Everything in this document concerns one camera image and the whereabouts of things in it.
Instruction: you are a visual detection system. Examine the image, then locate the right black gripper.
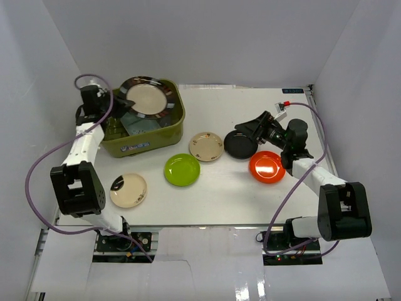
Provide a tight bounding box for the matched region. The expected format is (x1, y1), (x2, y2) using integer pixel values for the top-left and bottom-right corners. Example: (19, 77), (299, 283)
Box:
(234, 112), (291, 152)

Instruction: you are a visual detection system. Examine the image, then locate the light blue rectangular dish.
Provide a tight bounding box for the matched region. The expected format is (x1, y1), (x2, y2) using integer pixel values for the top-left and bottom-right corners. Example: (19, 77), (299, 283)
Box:
(120, 113), (160, 136)

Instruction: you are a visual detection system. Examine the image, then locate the dark-rimmed beige plate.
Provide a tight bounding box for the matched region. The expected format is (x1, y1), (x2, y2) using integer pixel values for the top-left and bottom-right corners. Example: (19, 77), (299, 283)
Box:
(117, 77), (176, 120)

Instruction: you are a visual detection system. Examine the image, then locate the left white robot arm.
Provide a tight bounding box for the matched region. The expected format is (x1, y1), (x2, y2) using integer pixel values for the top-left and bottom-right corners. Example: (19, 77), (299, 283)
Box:
(50, 84), (133, 250)

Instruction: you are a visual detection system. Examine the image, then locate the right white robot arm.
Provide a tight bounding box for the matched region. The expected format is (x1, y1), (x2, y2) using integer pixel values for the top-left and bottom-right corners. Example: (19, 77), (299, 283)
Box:
(235, 111), (372, 250)

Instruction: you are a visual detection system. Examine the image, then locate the olive green plastic bin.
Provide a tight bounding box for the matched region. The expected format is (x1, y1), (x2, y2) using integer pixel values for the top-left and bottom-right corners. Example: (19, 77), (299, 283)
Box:
(102, 79), (185, 158)

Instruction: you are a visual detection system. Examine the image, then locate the black glossy plate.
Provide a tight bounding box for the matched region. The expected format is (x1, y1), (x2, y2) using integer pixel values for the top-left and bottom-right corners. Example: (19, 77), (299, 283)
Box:
(224, 130), (258, 160)

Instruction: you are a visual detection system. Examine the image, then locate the orange glossy plate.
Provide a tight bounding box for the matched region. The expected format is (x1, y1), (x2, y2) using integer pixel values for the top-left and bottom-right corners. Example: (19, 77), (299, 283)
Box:
(248, 151), (286, 184)

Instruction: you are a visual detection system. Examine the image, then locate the small beige patterned plate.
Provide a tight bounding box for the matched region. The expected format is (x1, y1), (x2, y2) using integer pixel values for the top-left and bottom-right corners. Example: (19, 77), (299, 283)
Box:
(189, 132), (224, 162)

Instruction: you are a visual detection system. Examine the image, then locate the lime green plate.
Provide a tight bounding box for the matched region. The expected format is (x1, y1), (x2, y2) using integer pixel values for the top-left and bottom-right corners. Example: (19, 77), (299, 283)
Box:
(164, 154), (201, 187)

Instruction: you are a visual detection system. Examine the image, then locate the cream plate with black mark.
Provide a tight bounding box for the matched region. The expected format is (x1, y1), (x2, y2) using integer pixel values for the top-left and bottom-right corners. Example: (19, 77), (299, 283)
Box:
(110, 173), (148, 209)

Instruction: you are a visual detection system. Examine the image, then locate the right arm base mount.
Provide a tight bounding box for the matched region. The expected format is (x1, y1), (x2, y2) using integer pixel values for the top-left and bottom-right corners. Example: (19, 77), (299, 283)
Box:
(262, 231), (323, 267)

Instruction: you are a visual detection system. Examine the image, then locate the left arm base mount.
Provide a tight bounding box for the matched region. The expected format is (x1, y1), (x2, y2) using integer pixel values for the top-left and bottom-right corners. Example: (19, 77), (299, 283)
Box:
(92, 232), (155, 263)

